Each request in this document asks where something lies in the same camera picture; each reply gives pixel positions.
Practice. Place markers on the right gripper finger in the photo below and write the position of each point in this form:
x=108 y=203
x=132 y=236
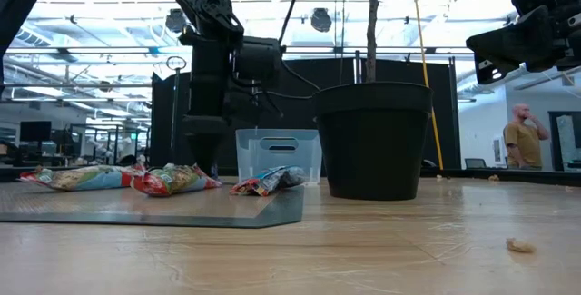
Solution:
x=517 y=41
x=492 y=69

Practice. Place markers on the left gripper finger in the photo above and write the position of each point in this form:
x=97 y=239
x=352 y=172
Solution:
x=202 y=150
x=216 y=150

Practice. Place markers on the red granola bar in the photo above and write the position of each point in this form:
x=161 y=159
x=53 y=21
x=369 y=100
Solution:
x=81 y=178
x=174 y=180

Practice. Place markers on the blue red-tipped granola bar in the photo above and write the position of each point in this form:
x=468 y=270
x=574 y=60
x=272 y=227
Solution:
x=268 y=181

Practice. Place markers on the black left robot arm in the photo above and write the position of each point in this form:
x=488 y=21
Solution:
x=199 y=0

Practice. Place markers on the clear plastic container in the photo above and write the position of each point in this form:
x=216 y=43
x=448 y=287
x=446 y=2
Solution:
x=254 y=150

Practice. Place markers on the round black ceiling fixture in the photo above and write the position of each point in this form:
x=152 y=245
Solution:
x=174 y=20
x=321 y=19

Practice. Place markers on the black partition panel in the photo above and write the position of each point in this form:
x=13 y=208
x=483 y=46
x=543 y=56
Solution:
x=290 y=120

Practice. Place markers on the person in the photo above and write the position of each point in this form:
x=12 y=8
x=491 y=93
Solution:
x=524 y=143

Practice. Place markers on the clear mat with grey border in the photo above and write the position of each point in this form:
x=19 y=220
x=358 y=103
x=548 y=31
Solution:
x=281 y=215

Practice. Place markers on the grey office chair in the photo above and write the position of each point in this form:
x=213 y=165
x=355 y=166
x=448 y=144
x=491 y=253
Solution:
x=475 y=163

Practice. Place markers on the dark framed door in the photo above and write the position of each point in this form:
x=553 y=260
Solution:
x=565 y=140

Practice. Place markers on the black workstation frames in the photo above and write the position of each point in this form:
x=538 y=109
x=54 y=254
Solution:
x=100 y=145

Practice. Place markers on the green plant in black pot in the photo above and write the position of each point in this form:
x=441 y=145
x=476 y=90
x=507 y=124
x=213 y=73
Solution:
x=372 y=150

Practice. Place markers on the black computer monitor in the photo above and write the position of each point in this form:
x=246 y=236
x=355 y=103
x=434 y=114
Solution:
x=35 y=130

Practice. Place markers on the large beige crumb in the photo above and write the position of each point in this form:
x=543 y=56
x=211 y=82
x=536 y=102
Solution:
x=519 y=245

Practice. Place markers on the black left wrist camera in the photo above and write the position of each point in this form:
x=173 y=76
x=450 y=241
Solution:
x=258 y=63

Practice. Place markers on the black aluminium frame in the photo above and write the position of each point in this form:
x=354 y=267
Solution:
x=522 y=176

